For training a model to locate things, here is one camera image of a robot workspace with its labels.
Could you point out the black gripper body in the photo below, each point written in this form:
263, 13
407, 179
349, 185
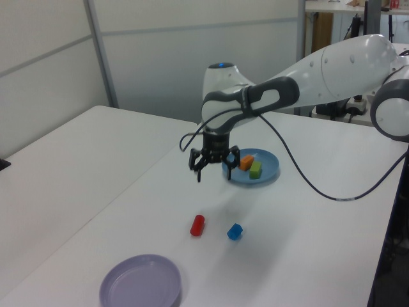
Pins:
216, 145

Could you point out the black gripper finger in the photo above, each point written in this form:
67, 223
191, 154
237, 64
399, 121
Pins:
198, 160
233, 160

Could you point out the orange block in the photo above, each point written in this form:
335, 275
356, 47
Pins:
246, 163

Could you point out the green block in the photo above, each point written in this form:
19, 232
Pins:
255, 171

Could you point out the red block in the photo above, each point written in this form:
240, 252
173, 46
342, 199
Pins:
197, 225

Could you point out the blue block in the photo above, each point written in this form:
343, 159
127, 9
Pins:
234, 231

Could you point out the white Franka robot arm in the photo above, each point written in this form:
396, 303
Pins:
335, 73

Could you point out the blue plate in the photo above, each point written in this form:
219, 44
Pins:
268, 163

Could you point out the black power strip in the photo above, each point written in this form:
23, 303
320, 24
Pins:
329, 110

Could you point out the white button box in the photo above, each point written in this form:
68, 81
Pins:
357, 107

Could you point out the purple plate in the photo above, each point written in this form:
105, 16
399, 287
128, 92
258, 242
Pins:
140, 284

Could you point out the brown wooden panel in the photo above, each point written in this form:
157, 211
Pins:
322, 32

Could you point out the grey partition post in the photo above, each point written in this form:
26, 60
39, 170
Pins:
301, 28

